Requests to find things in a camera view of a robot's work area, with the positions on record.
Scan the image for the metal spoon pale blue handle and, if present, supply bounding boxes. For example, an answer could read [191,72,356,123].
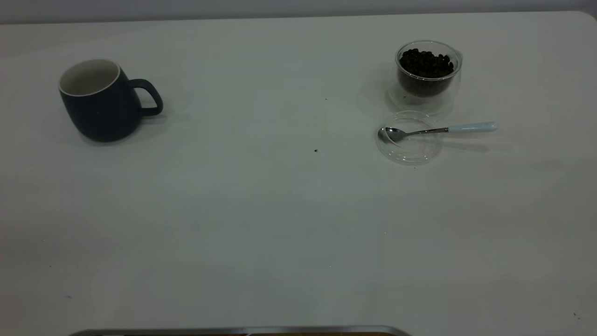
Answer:
[378,122,499,143]

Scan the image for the clear round glass dish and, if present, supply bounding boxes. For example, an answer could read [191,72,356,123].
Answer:
[376,111,444,165]

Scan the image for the double-wall glass cup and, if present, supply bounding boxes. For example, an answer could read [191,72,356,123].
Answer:
[388,40,463,116]

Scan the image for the silver metal edge strip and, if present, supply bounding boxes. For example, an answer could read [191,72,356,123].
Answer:
[68,325,412,336]

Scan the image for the roasted coffee beans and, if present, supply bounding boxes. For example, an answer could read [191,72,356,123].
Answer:
[399,48,455,98]

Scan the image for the dark grey ceramic mug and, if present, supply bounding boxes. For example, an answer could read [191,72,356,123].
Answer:
[58,59,164,143]

